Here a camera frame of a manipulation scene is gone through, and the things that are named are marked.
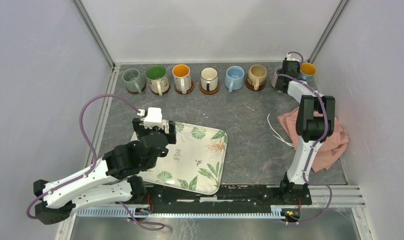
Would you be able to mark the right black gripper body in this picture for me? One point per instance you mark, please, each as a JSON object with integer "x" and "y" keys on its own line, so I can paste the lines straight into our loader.
{"x": 278, "y": 83}

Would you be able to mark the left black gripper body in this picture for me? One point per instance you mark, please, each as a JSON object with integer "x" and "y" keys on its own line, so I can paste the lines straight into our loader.
{"x": 141, "y": 130}

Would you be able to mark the orange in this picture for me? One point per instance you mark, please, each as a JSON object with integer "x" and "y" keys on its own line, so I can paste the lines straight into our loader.
{"x": 307, "y": 72}

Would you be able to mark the pink ribbed mug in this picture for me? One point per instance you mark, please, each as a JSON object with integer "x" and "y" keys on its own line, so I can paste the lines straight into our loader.
{"x": 275, "y": 77}

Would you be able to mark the leaf patterned serving tray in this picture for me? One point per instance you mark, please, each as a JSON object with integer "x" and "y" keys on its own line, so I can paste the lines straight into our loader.
{"x": 194, "y": 163}

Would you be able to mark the beige ceramic mug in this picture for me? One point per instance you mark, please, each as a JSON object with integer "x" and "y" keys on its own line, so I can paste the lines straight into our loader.
{"x": 257, "y": 75}

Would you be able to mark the light blue mug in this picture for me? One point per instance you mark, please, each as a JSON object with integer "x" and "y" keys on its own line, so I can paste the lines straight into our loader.
{"x": 234, "y": 78}

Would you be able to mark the white mug green inside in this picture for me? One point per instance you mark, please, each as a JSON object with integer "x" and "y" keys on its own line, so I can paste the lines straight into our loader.
{"x": 157, "y": 78}

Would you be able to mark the grey green ribbed mug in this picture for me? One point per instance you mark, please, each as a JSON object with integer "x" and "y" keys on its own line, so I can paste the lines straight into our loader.
{"x": 134, "y": 82}

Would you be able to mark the white mug orange inside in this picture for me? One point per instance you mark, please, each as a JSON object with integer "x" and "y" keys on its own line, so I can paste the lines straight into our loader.
{"x": 182, "y": 78}

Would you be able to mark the cream enamel mug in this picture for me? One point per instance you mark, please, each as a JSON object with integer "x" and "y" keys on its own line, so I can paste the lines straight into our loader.
{"x": 209, "y": 78}

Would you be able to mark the pink drawstring cloth bag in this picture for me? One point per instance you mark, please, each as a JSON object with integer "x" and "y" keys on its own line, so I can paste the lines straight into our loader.
{"x": 329, "y": 152}

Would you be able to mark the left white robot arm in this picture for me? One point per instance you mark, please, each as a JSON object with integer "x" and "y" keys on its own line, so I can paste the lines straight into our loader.
{"x": 113, "y": 178}

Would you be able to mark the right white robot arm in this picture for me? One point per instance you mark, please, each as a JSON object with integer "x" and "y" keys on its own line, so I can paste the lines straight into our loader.
{"x": 314, "y": 123}

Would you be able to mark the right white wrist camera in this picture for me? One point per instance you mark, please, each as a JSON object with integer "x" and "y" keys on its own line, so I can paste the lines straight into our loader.
{"x": 290, "y": 58}

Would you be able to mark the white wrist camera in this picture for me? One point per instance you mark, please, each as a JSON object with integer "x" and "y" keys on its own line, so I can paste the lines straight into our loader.
{"x": 290, "y": 58}
{"x": 152, "y": 117}

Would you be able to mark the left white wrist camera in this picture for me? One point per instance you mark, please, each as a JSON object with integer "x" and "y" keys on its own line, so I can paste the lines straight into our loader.
{"x": 152, "y": 117}

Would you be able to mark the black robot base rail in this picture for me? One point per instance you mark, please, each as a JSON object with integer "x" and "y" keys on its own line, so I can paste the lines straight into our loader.
{"x": 229, "y": 199}

